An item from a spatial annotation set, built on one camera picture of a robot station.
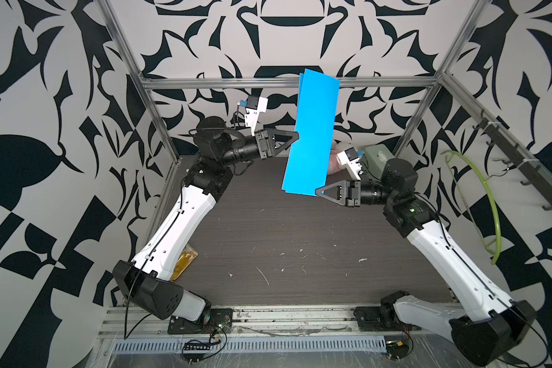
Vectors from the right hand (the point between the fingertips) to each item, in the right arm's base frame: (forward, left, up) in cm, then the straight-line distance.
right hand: (319, 195), depth 59 cm
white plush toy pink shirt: (+51, -19, -31) cm, 62 cm away
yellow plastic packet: (-2, +46, -38) cm, 59 cm away
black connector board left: (-30, +37, -40) cm, 62 cm away
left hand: (+9, +6, +13) cm, 17 cm away
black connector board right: (-29, -26, -41) cm, 57 cm away
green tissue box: (+44, -37, -33) cm, 66 cm away
